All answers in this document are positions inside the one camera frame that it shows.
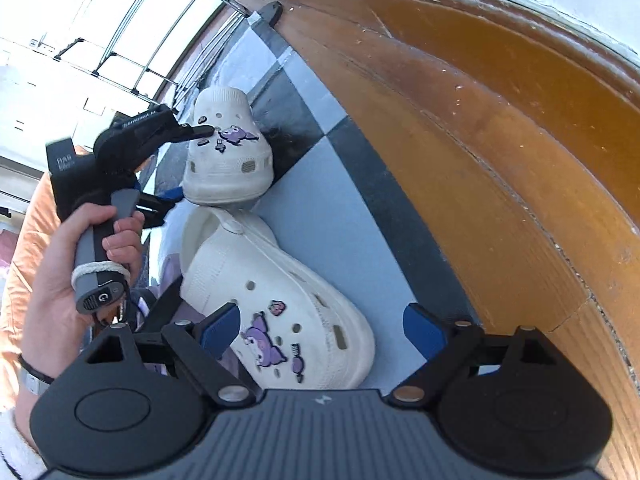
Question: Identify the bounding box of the white clog with purple charms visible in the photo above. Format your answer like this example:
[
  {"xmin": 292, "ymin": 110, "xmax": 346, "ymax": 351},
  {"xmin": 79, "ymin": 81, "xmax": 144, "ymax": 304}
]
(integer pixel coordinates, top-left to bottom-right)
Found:
[{"xmin": 180, "ymin": 207, "xmax": 375, "ymax": 390}]

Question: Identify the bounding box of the orange and grey bedding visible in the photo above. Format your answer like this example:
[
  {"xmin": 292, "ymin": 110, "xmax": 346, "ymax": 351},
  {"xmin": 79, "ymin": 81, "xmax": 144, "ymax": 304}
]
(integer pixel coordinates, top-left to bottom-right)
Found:
[{"xmin": 1, "ymin": 174, "xmax": 63, "ymax": 412}]

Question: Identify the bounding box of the black wristband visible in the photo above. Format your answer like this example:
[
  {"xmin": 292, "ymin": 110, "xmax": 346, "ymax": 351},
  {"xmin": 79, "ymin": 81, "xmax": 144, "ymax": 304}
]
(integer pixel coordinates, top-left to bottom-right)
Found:
[{"xmin": 18, "ymin": 354, "xmax": 54, "ymax": 385}]

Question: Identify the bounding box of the person's left hand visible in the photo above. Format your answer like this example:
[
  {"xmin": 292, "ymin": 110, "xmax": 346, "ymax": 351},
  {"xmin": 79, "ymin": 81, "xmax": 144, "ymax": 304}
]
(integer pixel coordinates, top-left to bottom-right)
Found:
[{"xmin": 21, "ymin": 204, "xmax": 144, "ymax": 378}]

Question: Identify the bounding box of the metal drying rack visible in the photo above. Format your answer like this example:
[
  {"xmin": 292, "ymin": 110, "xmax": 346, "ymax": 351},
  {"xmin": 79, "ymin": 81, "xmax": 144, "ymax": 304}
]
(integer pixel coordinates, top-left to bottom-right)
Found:
[{"xmin": 29, "ymin": 0, "xmax": 252, "ymax": 116}]

